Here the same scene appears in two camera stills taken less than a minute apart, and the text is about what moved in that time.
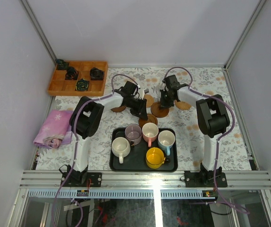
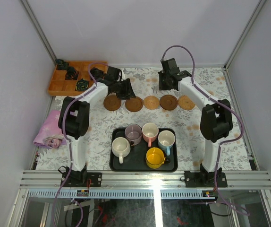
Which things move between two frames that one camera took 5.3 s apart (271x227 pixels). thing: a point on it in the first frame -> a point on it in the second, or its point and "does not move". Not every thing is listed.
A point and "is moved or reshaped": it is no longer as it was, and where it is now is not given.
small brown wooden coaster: [151, 118] is moved or reshaped
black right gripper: [163, 103] -> [161, 86]
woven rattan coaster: [182, 105] does not move
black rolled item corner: [60, 62] does not move
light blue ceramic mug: [165, 139] does not move
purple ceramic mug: [133, 133] does not move
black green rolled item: [81, 85] does not move
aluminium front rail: [145, 179] does not move
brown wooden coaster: [159, 113] is moved or reshaped
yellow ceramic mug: [155, 158] does not move
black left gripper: [139, 107] -> [126, 89]
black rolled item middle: [71, 74] does not move
